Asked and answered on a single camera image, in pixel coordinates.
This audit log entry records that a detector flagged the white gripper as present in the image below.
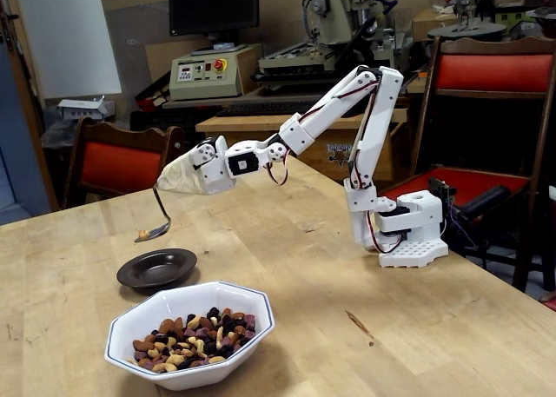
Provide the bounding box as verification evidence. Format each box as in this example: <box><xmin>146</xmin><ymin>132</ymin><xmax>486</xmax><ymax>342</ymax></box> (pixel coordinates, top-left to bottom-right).
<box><xmin>190</xmin><ymin>136</ymin><xmax>238</xmax><ymax>196</ymax></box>

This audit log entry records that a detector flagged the bent metal spoon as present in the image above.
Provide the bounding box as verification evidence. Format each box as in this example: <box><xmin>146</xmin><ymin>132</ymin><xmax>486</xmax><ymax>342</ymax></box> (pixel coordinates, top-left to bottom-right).
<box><xmin>133</xmin><ymin>186</ymin><xmax>171</xmax><ymax>244</ymax></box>

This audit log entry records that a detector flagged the white robot arm with base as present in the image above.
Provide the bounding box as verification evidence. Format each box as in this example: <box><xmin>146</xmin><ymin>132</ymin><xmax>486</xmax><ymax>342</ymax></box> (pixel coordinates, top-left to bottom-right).
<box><xmin>224</xmin><ymin>64</ymin><xmax>451</xmax><ymax>268</ymax></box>

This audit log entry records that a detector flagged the beige masking tape wrap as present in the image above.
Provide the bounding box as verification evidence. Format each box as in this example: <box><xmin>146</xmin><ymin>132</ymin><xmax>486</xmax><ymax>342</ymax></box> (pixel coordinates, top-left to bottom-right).
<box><xmin>156</xmin><ymin>153</ymin><xmax>205</xmax><ymax>195</ymax></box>

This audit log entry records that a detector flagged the wooden workbench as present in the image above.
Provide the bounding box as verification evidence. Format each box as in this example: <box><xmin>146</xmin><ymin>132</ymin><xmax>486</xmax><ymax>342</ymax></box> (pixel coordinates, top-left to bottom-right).
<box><xmin>195</xmin><ymin>101</ymin><xmax>409</xmax><ymax>183</ymax></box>

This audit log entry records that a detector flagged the black keyboard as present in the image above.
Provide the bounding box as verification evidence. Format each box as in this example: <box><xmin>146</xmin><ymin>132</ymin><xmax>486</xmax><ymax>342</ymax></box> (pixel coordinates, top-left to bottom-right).
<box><xmin>215</xmin><ymin>100</ymin><xmax>325</xmax><ymax>118</ymax></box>

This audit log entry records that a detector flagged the small wooden red-cushion chair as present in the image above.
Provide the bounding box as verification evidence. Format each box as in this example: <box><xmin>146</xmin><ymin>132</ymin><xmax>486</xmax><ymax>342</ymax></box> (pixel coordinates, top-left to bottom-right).
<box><xmin>60</xmin><ymin>116</ymin><xmax>186</xmax><ymax>210</ymax></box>

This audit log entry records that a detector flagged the beige control box red button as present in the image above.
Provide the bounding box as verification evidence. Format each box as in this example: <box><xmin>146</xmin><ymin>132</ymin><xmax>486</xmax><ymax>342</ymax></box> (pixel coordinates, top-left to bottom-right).
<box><xmin>169</xmin><ymin>44</ymin><xmax>257</xmax><ymax>102</ymax></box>

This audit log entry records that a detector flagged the dark brown saucer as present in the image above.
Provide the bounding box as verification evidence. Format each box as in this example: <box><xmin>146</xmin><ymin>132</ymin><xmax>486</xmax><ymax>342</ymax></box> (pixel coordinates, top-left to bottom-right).
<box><xmin>116</xmin><ymin>248</ymin><xmax>200</xmax><ymax>290</ymax></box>

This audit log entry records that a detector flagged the white small box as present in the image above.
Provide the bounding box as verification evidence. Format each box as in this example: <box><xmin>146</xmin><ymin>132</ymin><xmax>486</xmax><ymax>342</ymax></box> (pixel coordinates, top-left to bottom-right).
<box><xmin>57</xmin><ymin>96</ymin><xmax>116</xmax><ymax>122</ymax></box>

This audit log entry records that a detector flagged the brown cardboard sheet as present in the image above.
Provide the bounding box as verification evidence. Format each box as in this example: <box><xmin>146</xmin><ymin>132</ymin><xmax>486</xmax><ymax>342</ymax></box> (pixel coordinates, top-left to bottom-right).
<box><xmin>98</xmin><ymin>0</ymin><xmax>171</xmax><ymax>98</ymax></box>

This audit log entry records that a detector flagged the white octagonal bowl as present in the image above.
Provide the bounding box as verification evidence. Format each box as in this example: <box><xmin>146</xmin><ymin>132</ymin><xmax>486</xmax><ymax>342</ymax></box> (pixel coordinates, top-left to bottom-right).
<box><xmin>103</xmin><ymin>281</ymin><xmax>276</xmax><ymax>392</ymax></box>

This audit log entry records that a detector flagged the black computer monitor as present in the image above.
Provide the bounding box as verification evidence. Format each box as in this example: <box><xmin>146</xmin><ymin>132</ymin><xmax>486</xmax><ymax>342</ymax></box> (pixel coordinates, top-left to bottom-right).
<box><xmin>168</xmin><ymin>0</ymin><xmax>261</xmax><ymax>56</ymax></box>

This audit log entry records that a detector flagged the black computer mouse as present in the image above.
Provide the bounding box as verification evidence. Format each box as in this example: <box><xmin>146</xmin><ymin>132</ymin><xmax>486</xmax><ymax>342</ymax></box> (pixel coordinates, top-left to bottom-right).
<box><xmin>336</xmin><ymin>99</ymin><xmax>369</xmax><ymax>119</ymax></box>

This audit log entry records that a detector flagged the white board panel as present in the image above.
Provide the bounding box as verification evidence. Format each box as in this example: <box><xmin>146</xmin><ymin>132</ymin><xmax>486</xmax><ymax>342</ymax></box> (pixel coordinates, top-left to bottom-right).
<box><xmin>15</xmin><ymin>0</ymin><xmax>122</xmax><ymax>101</ymax></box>

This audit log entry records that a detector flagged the mixed nuts and dried fruit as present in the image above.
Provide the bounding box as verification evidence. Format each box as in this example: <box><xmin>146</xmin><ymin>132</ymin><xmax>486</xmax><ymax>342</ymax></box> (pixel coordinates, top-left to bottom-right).
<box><xmin>129</xmin><ymin>306</ymin><xmax>257</xmax><ymax>374</ymax></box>

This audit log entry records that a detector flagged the beige milling machine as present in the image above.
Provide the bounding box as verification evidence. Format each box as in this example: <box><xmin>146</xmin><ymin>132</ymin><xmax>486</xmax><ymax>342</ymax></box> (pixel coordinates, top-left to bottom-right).
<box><xmin>254</xmin><ymin>0</ymin><xmax>418</xmax><ymax>96</ymax></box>

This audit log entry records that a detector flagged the dark circuit board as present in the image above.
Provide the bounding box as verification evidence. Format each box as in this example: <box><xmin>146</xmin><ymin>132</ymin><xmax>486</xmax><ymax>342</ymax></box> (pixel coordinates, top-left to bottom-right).
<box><xmin>427</xmin><ymin>177</ymin><xmax>458</xmax><ymax>207</ymax></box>

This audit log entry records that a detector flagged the brown cardboard box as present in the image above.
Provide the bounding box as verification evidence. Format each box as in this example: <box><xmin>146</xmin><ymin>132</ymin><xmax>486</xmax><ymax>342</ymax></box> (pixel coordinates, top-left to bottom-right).
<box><xmin>411</xmin><ymin>8</ymin><xmax>461</xmax><ymax>42</ymax></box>

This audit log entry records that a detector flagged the black round disc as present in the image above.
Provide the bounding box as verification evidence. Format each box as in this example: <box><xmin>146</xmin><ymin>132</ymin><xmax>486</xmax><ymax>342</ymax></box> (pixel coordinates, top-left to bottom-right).
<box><xmin>427</xmin><ymin>21</ymin><xmax>508</xmax><ymax>40</ymax></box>

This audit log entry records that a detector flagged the large wooden red-cushion chair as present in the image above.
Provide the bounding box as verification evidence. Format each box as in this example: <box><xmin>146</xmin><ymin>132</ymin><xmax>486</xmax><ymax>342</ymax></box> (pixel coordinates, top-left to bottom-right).
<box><xmin>410</xmin><ymin>35</ymin><xmax>556</xmax><ymax>294</ymax></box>

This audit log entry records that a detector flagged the black cylinder handle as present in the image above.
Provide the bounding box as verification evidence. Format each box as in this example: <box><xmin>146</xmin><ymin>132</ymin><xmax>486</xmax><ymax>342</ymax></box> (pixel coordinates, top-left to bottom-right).
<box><xmin>460</xmin><ymin>185</ymin><xmax>510</xmax><ymax>224</ymax></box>

